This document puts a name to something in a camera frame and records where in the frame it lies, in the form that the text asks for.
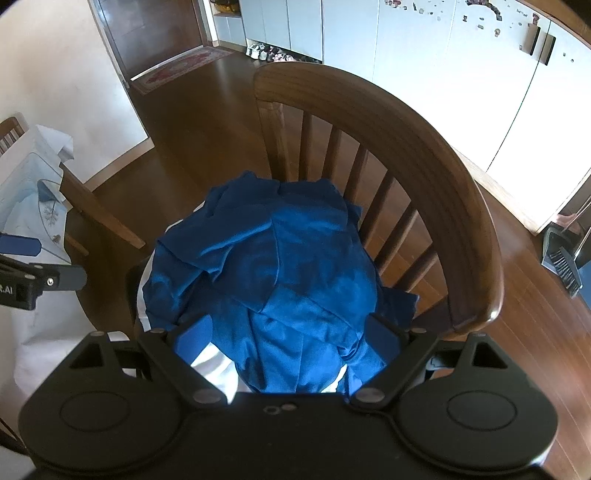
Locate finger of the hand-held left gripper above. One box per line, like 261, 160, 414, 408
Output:
0, 232, 43, 257
0, 255, 88, 292

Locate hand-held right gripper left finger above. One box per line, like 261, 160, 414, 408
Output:
69, 315, 228, 406

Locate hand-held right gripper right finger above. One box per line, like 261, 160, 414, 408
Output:
349, 313, 511, 409

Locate blue shirt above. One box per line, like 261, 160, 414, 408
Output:
141, 171, 421, 398

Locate grey dustpan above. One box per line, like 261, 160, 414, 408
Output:
541, 222, 585, 298

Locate dustpan brush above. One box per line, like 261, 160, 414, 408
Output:
551, 247, 583, 296

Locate red patterned rug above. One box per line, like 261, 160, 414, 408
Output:
130, 45, 235, 96

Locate wooden door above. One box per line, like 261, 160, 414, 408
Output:
88, 0, 218, 84

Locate row of shoes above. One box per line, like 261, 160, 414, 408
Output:
245, 42, 324, 64

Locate fridge magnets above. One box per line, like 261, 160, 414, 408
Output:
383, 0, 575, 63

